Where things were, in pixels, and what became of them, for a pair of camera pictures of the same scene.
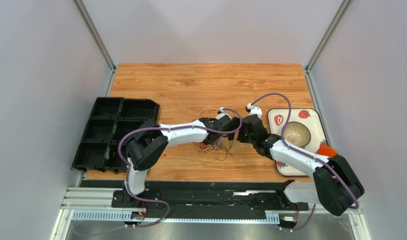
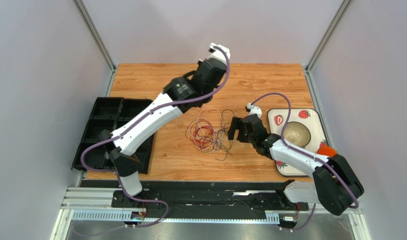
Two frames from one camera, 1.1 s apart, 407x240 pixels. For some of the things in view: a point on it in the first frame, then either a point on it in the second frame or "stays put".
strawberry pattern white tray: [277, 118] stays put
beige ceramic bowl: [296, 134] stays put
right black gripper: [242, 133] stays put
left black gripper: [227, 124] → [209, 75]
